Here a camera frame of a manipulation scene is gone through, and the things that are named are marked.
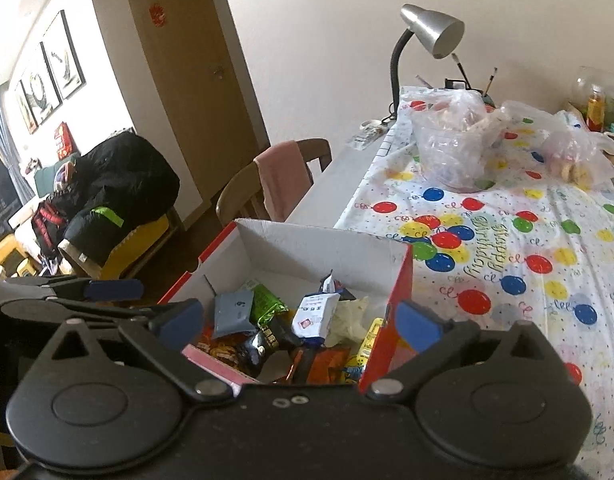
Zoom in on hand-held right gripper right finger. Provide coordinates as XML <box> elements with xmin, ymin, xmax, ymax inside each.
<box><xmin>367</xmin><ymin>300</ymin><xmax>573</xmax><ymax>405</ymax></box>

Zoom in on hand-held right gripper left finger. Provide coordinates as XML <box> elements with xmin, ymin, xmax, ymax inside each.
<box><xmin>32</xmin><ymin>300</ymin><xmax>234</xmax><ymax>405</ymax></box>

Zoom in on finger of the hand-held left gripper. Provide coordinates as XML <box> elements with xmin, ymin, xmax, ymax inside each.
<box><xmin>1</xmin><ymin>299</ymin><xmax>187</xmax><ymax>320</ymax></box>
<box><xmin>0</xmin><ymin>276</ymin><xmax>144</xmax><ymax>306</ymax></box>

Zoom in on yellow snack packet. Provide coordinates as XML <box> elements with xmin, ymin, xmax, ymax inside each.
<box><xmin>344</xmin><ymin>316</ymin><xmax>385</xmax><ymax>383</ymax></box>

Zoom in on grey snack packet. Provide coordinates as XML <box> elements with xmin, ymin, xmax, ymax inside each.
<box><xmin>212</xmin><ymin>290</ymin><xmax>254</xmax><ymax>340</ymax></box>

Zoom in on cream snack packet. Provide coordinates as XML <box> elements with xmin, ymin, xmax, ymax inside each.
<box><xmin>329</xmin><ymin>296</ymin><xmax>370</xmax><ymax>347</ymax></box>

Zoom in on black snack packet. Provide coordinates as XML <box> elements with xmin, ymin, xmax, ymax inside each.
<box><xmin>235</xmin><ymin>327</ymin><xmax>300</xmax><ymax>378</ymax></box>

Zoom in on dark green snack packet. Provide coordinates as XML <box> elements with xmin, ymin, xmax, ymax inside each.
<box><xmin>248</xmin><ymin>284</ymin><xmax>289</xmax><ymax>328</ymax></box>

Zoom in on small white red packet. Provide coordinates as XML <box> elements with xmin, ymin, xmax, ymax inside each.
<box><xmin>318</xmin><ymin>271</ymin><xmax>349</xmax><ymax>297</ymax></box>

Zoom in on white snack packet blue print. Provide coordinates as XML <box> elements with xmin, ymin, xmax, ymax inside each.
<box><xmin>291</xmin><ymin>292</ymin><xmax>357</xmax><ymax>347</ymax></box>

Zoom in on red white cardboard box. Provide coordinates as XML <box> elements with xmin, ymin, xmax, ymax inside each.
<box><xmin>157</xmin><ymin>217</ymin><xmax>415</xmax><ymax>393</ymax></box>

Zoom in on yellow chair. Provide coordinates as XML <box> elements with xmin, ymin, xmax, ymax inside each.
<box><xmin>57</xmin><ymin>210</ymin><xmax>180</xmax><ymax>281</ymax></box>

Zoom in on red black backpack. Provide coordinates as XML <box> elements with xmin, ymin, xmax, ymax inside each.
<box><xmin>31</xmin><ymin>195</ymin><xmax>70</xmax><ymax>266</ymax></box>

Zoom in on black jacket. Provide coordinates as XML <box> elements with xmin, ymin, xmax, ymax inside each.
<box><xmin>49</xmin><ymin>132</ymin><xmax>182</xmax><ymax>266</ymax></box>

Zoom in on red gift box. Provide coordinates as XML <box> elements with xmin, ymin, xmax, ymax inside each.
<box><xmin>53</xmin><ymin>121</ymin><xmax>74</xmax><ymax>162</ymax></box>

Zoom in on balloon print tablecloth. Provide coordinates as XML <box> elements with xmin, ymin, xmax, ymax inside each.
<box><xmin>334</xmin><ymin>85</ymin><xmax>614</xmax><ymax>480</ymax></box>

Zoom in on large clear plastic bag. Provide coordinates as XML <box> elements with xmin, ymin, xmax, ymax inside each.
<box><xmin>411</xmin><ymin>87</ymin><xmax>513</xmax><ymax>193</ymax></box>

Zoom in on pink cloth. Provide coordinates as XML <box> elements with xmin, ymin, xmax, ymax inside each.
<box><xmin>253</xmin><ymin>140</ymin><xmax>315</xmax><ymax>223</ymax></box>

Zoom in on crumpled clear wrapper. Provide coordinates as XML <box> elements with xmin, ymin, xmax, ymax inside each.
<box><xmin>351</xmin><ymin>119</ymin><xmax>390</xmax><ymax>150</ymax></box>

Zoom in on curved back wooden chair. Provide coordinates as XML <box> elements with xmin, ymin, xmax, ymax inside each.
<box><xmin>215</xmin><ymin>137</ymin><xmax>333</xmax><ymax>226</ymax></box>

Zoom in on brown wooden door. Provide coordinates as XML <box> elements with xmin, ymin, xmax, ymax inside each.
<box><xmin>119</xmin><ymin>0</ymin><xmax>270</xmax><ymax>231</ymax></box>

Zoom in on small clear plastic bag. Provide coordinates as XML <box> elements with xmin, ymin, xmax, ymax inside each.
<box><xmin>502</xmin><ymin>100</ymin><xmax>614</xmax><ymax>191</ymax></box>

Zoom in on orange liquid bottle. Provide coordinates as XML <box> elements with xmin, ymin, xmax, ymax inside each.
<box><xmin>586</xmin><ymin>85</ymin><xmax>605</xmax><ymax>132</ymax></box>

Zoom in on clear glass jar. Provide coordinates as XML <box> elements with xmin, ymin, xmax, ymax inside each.
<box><xmin>570</xmin><ymin>65</ymin><xmax>614</xmax><ymax>116</ymax></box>

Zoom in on silver desk lamp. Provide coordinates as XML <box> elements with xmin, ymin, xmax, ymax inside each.
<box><xmin>387</xmin><ymin>3</ymin><xmax>465</xmax><ymax>126</ymax></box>

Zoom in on black framed wall picture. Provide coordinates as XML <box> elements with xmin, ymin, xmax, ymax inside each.
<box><xmin>19</xmin><ymin>42</ymin><xmax>62</xmax><ymax>126</ymax></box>
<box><xmin>14</xmin><ymin>80</ymin><xmax>40</xmax><ymax>135</ymax></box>
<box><xmin>41</xmin><ymin>10</ymin><xmax>85</xmax><ymax>101</ymax></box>

